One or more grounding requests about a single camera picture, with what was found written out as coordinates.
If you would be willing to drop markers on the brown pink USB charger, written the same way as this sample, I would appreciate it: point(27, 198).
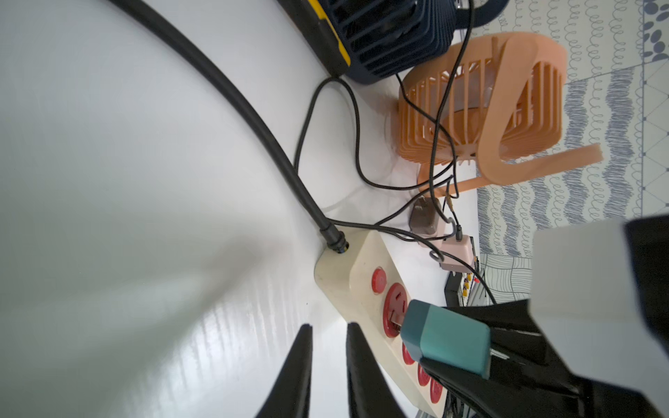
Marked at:
point(424, 220)

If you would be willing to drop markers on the beige red power strip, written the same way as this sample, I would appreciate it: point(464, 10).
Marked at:
point(365, 287)

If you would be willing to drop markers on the light pink USB charger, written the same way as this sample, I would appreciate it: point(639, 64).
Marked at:
point(459, 256)

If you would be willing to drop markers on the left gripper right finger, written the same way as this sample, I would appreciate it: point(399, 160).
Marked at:
point(368, 392)

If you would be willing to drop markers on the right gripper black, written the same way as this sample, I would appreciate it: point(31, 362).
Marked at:
point(528, 378)

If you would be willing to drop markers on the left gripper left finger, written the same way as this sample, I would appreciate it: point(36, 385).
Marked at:
point(290, 395)

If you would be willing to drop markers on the teal USB charger plug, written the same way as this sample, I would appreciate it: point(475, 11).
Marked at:
point(441, 335)

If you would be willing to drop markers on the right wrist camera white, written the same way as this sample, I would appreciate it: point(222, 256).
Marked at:
point(599, 294)

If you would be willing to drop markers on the navy blue desk fan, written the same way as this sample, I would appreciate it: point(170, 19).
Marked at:
point(372, 40)

